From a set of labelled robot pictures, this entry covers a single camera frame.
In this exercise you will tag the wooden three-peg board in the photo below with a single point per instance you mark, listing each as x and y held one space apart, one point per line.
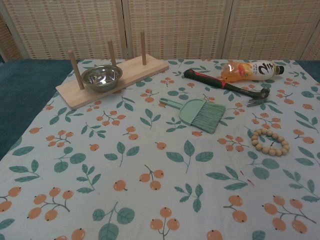
140 68

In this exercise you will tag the stainless steel bowl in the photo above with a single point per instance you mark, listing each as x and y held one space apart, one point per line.
100 81

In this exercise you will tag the woven bamboo screen panel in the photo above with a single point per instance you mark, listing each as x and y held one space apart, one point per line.
175 27
6 42
270 27
316 47
62 27

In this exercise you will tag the floral leaf and fruit tablecloth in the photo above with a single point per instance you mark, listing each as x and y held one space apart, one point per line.
160 175

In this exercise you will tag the red and black claw hammer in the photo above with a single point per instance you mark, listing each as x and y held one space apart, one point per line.
212 81

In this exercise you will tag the orange drink plastic bottle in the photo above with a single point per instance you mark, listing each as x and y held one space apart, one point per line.
260 71

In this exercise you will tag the mint green hand brush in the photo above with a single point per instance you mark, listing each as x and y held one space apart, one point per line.
192 110

